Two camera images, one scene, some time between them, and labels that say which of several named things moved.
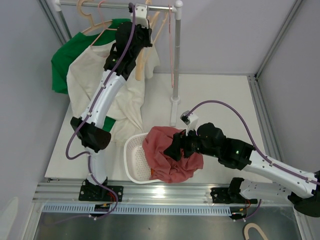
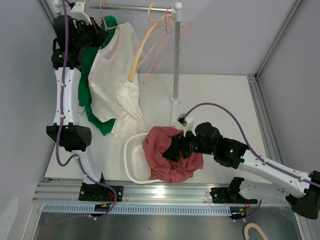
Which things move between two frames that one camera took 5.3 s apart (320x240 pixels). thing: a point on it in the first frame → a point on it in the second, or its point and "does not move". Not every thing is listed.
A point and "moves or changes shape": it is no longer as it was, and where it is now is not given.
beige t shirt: x=84 y=74 moves or changes shape
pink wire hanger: x=170 y=49 → x=186 y=24
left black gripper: x=148 y=32 → x=100 y=34
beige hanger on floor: x=252 y=225 does not move
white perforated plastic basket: x=137 y=168 does not move
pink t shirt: x=163 y=168 does not move
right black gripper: x=173 y=150 does not move
